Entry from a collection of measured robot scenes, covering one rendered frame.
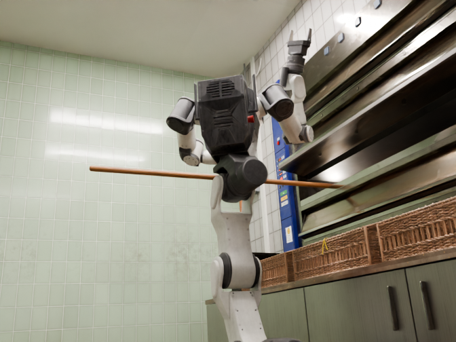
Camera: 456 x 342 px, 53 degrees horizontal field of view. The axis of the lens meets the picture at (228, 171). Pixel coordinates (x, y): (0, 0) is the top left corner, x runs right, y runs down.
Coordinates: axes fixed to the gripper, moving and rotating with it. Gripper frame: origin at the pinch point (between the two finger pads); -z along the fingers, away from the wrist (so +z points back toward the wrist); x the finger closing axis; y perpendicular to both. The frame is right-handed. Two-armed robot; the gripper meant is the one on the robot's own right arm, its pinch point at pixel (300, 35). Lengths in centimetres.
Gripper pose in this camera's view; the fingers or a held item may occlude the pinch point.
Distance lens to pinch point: 234.0
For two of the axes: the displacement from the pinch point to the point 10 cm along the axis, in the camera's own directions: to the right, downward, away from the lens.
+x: -7.2, -1.3, 6.8
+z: -1.5, 9.9, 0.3
